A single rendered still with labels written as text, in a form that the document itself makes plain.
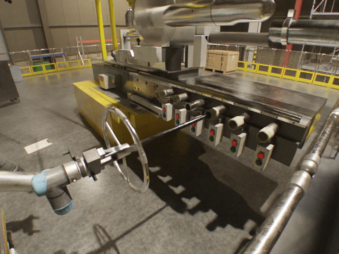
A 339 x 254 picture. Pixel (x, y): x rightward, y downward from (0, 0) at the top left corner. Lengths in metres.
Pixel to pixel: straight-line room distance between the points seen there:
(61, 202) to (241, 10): 1.07
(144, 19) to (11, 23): 12.95
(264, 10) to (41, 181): 1.05
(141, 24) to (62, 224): 1.63
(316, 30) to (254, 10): 0.38
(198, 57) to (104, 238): 1.53
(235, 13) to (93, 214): 1.69
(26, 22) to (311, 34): 13.86
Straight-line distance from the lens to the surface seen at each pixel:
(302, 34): 1.18
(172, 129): 0.89
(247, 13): 0.93
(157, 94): 1.47
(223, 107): 1.18
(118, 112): 0.66
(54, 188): 0.71
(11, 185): 0.82
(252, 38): 1.29
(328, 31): 1.15
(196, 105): 1.22
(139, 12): 1.35
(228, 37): 1.37
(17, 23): 14.09
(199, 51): 1.42
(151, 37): 1.40
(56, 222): 1.77
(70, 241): 1.62
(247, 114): 1.11
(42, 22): 13.87
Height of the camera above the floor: 1.30
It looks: 28 degrees down
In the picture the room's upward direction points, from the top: straight up
